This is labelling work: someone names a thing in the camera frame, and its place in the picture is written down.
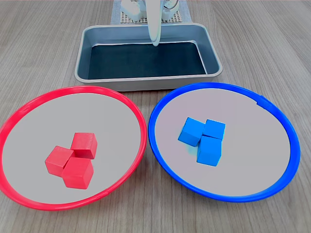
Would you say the red cube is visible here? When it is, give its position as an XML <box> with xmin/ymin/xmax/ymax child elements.
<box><xmin>70</xmin><ymin>132</ymin><xmax>98</xmax><ymax>160</ymax></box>
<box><xmin>62</xmin><ymin>157</ymin><xmax>94</xmax><ymax>189</ymax></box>
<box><xmin>45</xmin><ymin>145</ymin><xmax>75</xmax><ymax>177</ymax></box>

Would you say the pale perforated plate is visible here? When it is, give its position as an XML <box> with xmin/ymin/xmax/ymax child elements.
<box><xmin>120</xmin><ymin>9</ymin><xmax>183</xmax><ymax>24</ymax></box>

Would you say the black mat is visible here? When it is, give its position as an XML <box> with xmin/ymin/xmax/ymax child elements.
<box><xmin>87</xmin><ymin>41</ymin><xmax>207</xmax><ymax>80</ymax></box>

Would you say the steel tray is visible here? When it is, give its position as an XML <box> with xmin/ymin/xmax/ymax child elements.
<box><xmin>74</xmin><ymin>23</ymin><xmax>224</xmax><ymax>92</ymax></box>

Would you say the blue cube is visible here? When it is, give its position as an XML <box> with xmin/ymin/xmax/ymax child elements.
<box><xmin>178</xmin><ymin>117</ymin><xmax>206</xmax><ymax>147</ymax></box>
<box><xmin>196</xmin><ymin>135</ymin><xmax>223</xmax><ymax>167</ymax></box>
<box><xmin>203</xmin><ymin>119</ymin><xmax>226</xmax><ymax>141</ymax></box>

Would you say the red-rimmed white plate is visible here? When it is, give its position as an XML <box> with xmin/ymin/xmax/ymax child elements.
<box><xmin>0</xmin><ymin>85</ymin><xmax>148</xmax><ymax>211</ymax></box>

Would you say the blue-rimmed white plate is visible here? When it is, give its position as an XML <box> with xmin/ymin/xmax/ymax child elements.
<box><xmin>148</xmin><ymin>82</ymin><xmax>301</xmax><ymax>203</ymax></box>

